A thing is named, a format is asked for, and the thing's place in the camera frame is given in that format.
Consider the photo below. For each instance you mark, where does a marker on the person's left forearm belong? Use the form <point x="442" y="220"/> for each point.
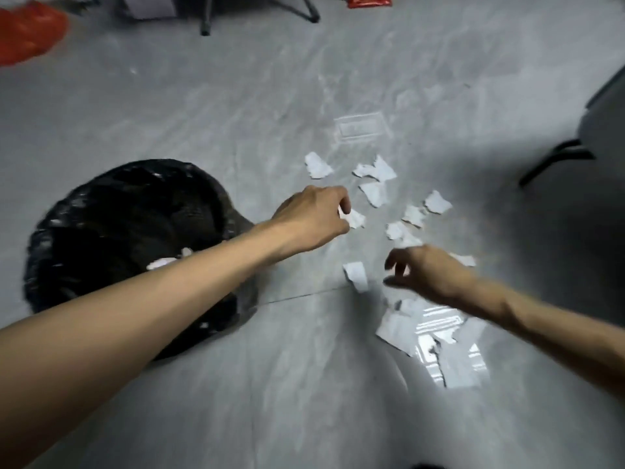
<point x="122" y="327"/>

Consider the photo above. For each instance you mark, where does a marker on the person's right forearm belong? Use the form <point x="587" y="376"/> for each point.
<point x="561" y="337"/>

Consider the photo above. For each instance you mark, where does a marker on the torn white paper piece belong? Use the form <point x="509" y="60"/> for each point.
<point x="355" y="219"/>

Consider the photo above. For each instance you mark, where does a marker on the person's left hand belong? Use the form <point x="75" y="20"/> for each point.
<point x="307" y="219"/>

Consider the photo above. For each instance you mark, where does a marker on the bunch of discarded paper scraps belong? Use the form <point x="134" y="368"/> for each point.
<point x="161" y="263"/>

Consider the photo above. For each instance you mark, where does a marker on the white cardboard box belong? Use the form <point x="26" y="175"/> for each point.
<point x="146" y="4"/>

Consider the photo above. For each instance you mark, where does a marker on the orange plastic bag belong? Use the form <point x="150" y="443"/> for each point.
<point x="29" y="34"/>

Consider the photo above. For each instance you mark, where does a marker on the black bag lined trash bin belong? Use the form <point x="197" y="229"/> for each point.
<point x="97" y="229"/>

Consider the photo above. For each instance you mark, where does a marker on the white paper pieces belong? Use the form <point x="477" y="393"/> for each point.
<point x="320" y="165"/>

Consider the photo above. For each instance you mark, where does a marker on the person's right hand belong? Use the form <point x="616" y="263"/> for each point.
<point x="439" y="278"/>

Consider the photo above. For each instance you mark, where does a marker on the red snack packet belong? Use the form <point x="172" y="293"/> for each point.
<point x="368" y="0"/>

